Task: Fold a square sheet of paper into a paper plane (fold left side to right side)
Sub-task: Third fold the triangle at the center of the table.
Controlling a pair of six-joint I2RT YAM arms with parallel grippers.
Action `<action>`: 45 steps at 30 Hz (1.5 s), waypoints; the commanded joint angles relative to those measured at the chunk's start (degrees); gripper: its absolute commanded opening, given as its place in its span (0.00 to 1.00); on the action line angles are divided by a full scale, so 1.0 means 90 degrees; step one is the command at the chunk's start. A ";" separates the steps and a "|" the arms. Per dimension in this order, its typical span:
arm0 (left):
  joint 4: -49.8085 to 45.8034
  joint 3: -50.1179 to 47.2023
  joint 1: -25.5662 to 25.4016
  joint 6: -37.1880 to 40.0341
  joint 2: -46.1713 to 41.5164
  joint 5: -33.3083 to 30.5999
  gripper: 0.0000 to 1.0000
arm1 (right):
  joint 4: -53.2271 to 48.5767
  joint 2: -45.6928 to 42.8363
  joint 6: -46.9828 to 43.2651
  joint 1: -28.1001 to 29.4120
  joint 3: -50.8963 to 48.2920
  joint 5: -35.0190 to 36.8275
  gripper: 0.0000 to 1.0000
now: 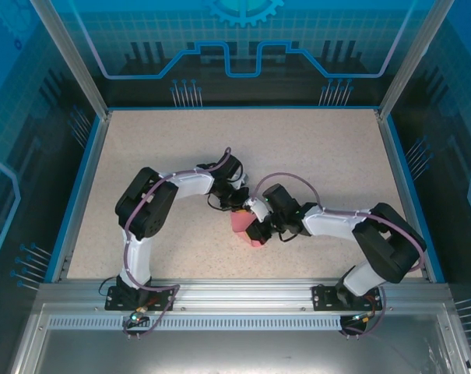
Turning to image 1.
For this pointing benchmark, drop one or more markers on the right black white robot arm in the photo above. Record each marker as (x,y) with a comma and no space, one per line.
(391,241)

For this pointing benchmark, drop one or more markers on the aluminium table side rail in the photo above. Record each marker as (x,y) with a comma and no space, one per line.
(85,195)
(392,156)

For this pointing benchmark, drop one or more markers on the pink paper sheet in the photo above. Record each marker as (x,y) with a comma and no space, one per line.
(241,226)

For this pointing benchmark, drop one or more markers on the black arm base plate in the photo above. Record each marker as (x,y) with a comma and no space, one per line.
(161,302)
(324,300)

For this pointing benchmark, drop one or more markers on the aluminium cross beam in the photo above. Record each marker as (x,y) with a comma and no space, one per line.
(243,296)

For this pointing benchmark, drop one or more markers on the grey sheet metal tray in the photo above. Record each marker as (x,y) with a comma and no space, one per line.
(239,354)

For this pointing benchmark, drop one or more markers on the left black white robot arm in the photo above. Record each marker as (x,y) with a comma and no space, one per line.
(145,202)

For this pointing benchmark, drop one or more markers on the aluminium frame post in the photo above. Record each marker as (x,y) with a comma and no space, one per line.
(74,58)
(407,58)

